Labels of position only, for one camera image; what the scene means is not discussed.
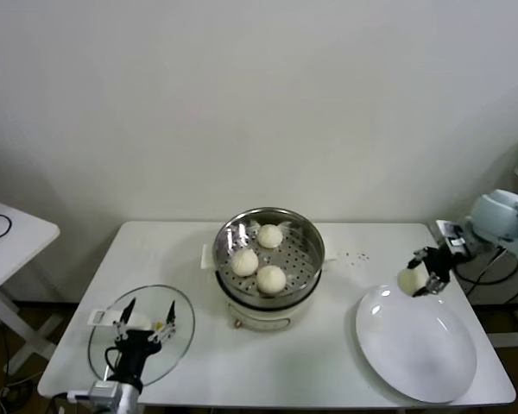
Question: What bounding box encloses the white side table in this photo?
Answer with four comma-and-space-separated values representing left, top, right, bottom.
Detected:
0, 196, 61, 359

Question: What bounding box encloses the round glass pot lid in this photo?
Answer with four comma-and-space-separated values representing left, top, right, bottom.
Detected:
87, 284, 197, 391

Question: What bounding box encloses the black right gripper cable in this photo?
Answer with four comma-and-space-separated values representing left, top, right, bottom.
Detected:
452, 248, 518, 286

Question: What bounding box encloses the white oval plate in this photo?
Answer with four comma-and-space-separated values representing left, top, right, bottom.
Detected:
355, 284, 478, 405

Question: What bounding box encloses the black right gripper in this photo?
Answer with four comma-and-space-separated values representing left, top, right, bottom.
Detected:
408, 245, 459, 299

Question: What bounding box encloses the black power cable with adapter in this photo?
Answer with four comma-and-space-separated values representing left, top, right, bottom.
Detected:
464, 249, 518, 298

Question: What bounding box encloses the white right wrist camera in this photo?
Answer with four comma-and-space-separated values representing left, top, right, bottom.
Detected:
435, 218, 467, 255

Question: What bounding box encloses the cream electric cooking pot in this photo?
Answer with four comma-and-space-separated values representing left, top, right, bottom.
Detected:
199, 241, 340, 332

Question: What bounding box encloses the thin black floor cable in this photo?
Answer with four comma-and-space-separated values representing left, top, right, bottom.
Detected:
0, 317, 14, 376

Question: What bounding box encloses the stainless steel steamer basket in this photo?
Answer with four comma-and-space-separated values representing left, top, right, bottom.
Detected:
212, 208, 326, 303

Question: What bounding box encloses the white steamed baozi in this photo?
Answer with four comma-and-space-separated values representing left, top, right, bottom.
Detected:
231, 249, 259, 278
256, 223, 283, 249
256, 265, 287, 295
396, 267, 428, 297

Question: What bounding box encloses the white stand foot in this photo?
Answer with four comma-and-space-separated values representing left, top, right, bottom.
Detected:
485, 310, 518, 349

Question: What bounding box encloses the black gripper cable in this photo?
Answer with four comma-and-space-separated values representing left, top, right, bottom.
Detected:
104, 346, 123, 373
452, 248, 518, 286

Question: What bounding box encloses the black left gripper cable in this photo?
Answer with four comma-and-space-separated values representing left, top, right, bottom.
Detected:
104, 346, 123, 373

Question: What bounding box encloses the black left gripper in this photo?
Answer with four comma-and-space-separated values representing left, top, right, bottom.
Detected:
111, 297, 178, 383

